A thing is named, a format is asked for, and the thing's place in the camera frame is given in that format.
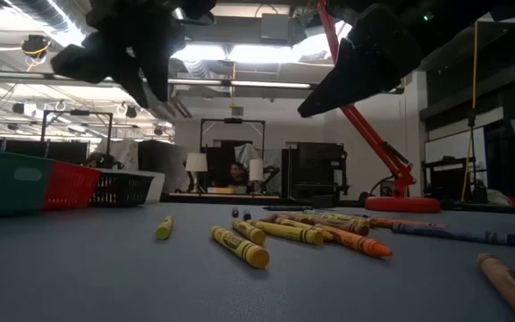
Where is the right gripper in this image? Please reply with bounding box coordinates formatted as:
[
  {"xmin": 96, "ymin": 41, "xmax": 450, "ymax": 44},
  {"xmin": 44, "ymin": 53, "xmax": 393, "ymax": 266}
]
[{"xmin": 300, "ymin": 0, "xmax": 477, "ymax": 118}]

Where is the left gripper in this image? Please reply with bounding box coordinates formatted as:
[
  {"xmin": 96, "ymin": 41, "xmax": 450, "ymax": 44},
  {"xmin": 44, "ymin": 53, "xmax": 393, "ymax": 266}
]
[{"xmin": 50, "ymin": 0, "xmax": 216, "ymax": 109}]

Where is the orange crayon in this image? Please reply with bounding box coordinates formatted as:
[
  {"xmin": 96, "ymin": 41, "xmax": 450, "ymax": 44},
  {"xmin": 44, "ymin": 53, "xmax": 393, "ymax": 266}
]
[
  {"xmin": 313, "ymin": 223, "xmax": 393, "ymax": 258},
  {"xmin": 368, "ymin": 217, "xmax": 449, "ymax": 229}
]

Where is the white covered equipment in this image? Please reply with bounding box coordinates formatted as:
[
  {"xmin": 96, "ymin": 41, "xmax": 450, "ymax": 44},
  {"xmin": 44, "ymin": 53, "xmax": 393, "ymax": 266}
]
[{"xmin": 96, "ymin": 138, "xmax": 140, "ymax": 172}]

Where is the person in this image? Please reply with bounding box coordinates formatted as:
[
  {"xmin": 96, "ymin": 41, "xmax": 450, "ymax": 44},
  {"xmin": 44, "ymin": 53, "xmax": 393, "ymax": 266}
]
[
  {"xmin": 85, "ymin": 152, "xmax": 124, "ymax": 171},
  {"xmin": 226, "ymin": 161, "xmax": 250, "ymax": 189}
]

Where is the black cabinet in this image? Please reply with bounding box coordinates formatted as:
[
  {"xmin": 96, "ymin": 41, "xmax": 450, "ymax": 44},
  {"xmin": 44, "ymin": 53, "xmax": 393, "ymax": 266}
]
[{"xmin": 137, "ymin": 140, "xmax": 187, "ymax": 194}]

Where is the black shelf unit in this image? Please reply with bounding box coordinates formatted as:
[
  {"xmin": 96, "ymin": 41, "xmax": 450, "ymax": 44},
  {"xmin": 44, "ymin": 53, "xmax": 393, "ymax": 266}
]
[{"xmin": 282, "ymin": 141, "xmax": 350, "ymax": 200}]

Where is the white board panel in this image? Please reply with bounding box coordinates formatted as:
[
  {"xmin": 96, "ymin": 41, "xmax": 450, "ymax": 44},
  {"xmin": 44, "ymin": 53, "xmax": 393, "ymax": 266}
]
[{"xmin": 425, "ymin": 127, "xmax": 487, "ymax": 165}]

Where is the long ceiling light strip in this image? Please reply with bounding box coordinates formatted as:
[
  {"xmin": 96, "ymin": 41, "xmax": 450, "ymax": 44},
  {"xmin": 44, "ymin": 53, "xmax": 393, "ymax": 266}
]
[
  {"xmin": 167, "ymin": 78, "xmax": 405, "ymax": 95},
  {"xmin": 0, "ymin": 70, "xmax": 140, "ymax": 89}
]

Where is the white shade table lamp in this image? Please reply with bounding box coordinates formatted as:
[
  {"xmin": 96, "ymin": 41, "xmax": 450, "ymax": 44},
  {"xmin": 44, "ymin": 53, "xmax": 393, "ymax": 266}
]
[
  {"xmin": 248, "ymin": 158, "xmax": 266, "ymax": 194},
  {"xmin": 184, "ymin": 152, "xmax": 208, "ymax": 194}
]

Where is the bright ceiling light panel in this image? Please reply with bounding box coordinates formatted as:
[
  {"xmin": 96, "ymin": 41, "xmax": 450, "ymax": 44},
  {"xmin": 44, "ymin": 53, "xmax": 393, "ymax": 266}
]
[{"xmin": 170, "ymin": 33, "xmax": 330, "ymax": 64}]

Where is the white box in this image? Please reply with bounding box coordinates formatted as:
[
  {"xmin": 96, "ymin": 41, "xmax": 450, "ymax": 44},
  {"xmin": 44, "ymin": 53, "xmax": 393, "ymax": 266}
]
[{"xmin": 100, "ymin": 168, "xmax": 166, "ymax": 206}]

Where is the black mesh basket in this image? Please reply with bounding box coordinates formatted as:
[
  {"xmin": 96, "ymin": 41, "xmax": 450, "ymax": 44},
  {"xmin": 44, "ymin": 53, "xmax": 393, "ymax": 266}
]
[{"xmin": 88, "ymin": 172, "xmax": 155, "ymax": 208}]

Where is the black tripod stand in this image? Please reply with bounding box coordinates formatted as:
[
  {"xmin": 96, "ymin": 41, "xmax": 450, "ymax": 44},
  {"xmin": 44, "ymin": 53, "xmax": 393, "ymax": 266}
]
[{"xmin": 465, "ymin": 114, "xmax": 486, "ymax": 205}]

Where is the red mesh basket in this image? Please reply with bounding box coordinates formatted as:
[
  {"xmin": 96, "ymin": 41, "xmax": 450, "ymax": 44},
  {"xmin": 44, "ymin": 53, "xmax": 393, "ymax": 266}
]
[{"xmin": 42, "ymin": 161, "xmax": 102, "ymax": 211}]

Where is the black desk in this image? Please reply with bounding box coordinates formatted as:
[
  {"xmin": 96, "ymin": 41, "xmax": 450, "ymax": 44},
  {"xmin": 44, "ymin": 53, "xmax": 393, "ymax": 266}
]
[{"xmin": 421, "ymin": 156, "xmax": 486, "ymax": 203}]

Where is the red desk lamp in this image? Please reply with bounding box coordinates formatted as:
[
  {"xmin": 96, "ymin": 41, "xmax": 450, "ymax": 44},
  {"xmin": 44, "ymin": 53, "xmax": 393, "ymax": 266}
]
[{"xmin": 317, "ymin": 0, "xmax": 442, "ymax": 214}]

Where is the white bag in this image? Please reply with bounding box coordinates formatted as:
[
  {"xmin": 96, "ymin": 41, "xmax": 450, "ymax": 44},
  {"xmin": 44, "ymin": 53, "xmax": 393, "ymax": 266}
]
[{"xmin": 485, "ymin": 187, "xmax": 513, "ymax": 207}]

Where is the black metal frame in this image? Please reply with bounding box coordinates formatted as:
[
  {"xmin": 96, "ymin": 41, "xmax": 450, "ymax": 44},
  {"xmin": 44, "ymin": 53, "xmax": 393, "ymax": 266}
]
[
  {"xmin": 199, "ymin": 118, "xmax": 266, "ymax": 157},
  {"xmin": 40, "ymin": 109, "xmax": 114, "ymax": 169}
]

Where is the yellow ceiling cable reel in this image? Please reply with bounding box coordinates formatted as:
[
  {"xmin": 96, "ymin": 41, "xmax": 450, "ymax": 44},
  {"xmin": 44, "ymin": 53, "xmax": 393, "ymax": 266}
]
[{"xmin": 19, "ymin": 34, "xmax": 54, "ymax": 60}]

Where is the silver ceiling duct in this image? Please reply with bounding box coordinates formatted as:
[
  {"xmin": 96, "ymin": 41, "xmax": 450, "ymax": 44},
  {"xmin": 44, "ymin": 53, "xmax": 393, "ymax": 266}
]
[{"xmin": 0, "ymin": 0, "xmax": 182, "ymax": 124}]

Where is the black lamp power cord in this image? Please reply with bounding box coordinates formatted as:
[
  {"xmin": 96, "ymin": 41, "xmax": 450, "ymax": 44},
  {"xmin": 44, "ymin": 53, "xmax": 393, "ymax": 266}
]
[{"xmin": 358, "ymin": 174, "xmax": 395, "ymax": 201}]

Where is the black aluminium table frame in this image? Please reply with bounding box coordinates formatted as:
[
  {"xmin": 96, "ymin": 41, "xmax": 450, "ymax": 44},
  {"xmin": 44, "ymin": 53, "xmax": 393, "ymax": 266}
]
[{"xmin": 161, "ymin": 191, "xmax": 366, "ymax": 209}]

